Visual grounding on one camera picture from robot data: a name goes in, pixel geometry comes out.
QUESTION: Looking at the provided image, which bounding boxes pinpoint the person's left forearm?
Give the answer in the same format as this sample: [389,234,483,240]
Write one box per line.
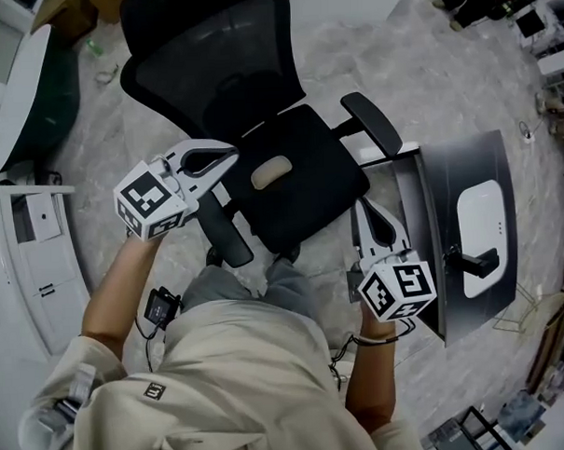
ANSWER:
[76,229,175,365]

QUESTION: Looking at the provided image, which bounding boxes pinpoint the person's left black shoe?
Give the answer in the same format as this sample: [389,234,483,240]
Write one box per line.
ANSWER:
[203,244,225,268]

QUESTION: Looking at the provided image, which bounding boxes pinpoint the brown cardboard box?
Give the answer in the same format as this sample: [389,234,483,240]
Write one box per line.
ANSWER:
[89,0,126,24]
[29,0,101,46]

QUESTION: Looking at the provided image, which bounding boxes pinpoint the black faucet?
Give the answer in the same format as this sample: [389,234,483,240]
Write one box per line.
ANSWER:
[443,241,503,281]

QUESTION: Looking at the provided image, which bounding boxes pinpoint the metal floor ring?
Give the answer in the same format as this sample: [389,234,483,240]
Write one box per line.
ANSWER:
[517,118,546,142]

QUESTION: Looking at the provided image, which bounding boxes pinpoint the person's beige shirt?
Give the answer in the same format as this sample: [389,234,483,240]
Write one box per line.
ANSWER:
[11,289,427,450]

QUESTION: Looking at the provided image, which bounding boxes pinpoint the round white table green base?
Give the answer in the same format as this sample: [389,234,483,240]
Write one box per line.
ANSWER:
[0,22,85,177]

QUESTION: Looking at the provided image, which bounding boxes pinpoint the dark grey vanity cabinet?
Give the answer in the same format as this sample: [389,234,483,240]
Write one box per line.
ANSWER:
[388,128,525,351]

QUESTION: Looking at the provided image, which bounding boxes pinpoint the white wristband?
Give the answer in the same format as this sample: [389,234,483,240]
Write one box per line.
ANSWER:
[356,332,401,348]

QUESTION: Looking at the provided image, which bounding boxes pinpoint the person's grey trousers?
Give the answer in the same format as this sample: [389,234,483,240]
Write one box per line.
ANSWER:
[179,256,323,328]

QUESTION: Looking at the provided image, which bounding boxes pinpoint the white sink basin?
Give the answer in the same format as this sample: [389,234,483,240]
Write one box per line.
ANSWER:
[455,178,510,301]

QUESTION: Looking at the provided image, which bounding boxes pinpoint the bent wire loop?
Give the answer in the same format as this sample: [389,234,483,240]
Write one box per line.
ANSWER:
[92,62,121,87]

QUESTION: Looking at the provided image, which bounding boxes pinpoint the black mesh office chair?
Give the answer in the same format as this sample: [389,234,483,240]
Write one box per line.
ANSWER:
[115,0,409,275]

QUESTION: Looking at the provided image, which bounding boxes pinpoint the person's black shoe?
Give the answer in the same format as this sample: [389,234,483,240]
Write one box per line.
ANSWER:
[203,244,225,268]
[272,243,304,266]

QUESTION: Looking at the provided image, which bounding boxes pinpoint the black waist battery pack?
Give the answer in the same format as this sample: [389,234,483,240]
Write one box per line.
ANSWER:
[141,284,185,334]

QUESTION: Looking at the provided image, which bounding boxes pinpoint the person's right forearm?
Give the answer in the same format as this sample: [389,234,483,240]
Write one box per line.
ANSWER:
[338,302,416,435]

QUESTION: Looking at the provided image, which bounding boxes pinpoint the white storage cabinet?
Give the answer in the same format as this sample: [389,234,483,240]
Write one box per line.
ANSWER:
[0,173,96,360]

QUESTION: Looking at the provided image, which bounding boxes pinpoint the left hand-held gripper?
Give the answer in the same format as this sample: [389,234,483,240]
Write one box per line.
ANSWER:
[110,136,244,244]

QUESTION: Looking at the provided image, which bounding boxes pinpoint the grey shoulder strap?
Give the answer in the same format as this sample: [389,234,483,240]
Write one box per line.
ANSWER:
[33,361,102,434]

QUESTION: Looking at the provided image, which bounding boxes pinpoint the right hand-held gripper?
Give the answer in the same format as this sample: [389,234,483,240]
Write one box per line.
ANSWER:
[342,194,438,325]

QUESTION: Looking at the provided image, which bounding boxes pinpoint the flat white box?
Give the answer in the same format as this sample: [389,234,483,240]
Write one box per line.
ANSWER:
[25,191,64,244]

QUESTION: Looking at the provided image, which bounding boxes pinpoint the beige oval object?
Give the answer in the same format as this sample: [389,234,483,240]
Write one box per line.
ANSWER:
[249,155,295,192]

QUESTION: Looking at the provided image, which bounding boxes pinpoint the gold wire chair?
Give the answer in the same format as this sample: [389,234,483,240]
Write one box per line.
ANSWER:
[490,281,550,338]

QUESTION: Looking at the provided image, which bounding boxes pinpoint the person's right black shoe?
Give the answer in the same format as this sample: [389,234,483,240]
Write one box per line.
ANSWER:
[272,243,304,266]

